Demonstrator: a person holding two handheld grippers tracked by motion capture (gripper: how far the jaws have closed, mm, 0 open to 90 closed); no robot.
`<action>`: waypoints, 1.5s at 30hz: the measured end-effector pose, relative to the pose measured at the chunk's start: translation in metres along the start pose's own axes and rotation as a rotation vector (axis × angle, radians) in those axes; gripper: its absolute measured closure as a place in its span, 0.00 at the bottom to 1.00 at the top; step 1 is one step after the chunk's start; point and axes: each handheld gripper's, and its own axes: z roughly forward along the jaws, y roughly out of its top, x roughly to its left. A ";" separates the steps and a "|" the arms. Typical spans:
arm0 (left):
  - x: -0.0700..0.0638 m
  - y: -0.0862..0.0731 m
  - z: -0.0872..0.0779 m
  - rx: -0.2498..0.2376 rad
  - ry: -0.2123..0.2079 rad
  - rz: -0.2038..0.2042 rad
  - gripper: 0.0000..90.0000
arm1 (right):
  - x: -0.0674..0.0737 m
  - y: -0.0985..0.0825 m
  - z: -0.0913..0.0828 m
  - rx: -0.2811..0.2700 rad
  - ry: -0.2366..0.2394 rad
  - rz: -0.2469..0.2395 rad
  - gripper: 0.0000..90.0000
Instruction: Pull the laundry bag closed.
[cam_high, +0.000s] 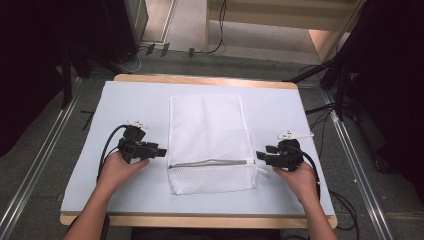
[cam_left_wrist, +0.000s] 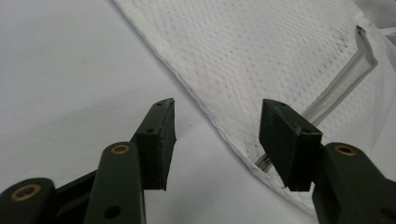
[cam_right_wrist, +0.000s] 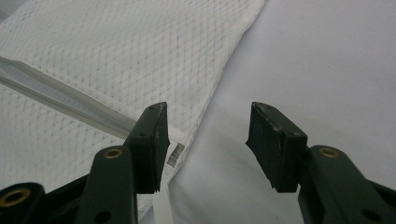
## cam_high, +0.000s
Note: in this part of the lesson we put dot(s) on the white mesh laundry bag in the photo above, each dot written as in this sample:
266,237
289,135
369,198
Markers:
210,133

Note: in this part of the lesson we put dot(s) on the person's right hand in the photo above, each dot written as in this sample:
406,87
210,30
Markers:
301,183

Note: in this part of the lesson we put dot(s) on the light wooden shelf unit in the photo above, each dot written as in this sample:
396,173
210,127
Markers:
283,20

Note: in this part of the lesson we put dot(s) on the wooden table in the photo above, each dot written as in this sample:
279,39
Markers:
200,80

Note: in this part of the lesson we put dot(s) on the person's left hand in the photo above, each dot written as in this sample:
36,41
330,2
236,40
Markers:
115,173

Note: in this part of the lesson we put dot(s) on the person's dark clothing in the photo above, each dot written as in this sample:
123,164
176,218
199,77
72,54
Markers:
206,234

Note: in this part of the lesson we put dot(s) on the black curtain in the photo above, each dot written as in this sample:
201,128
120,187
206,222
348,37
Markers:
30,66
393,83

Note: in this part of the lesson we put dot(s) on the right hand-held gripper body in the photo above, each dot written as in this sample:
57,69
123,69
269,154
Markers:
289,155

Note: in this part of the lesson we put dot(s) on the black cabinet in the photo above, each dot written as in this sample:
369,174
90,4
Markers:
123,26

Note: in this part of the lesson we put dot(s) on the metal floor rail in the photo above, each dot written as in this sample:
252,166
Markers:
36,150
356,166

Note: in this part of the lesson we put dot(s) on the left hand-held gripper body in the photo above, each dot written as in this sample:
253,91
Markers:
133,148

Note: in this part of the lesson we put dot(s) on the black power plug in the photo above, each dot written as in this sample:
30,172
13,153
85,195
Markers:
150,49
165,49
191,52

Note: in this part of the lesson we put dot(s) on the pale blue table mat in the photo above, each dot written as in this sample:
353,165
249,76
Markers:
133,103

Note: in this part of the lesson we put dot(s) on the black metal stand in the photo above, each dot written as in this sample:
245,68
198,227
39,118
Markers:
66,80
340,86

